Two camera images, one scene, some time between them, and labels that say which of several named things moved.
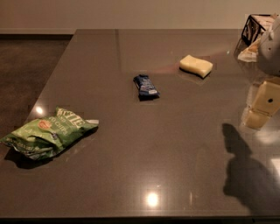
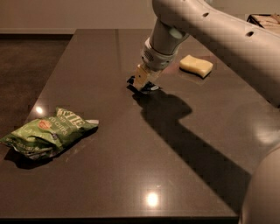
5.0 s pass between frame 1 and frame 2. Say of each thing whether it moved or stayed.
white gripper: moved
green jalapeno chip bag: stayed
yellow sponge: stayed
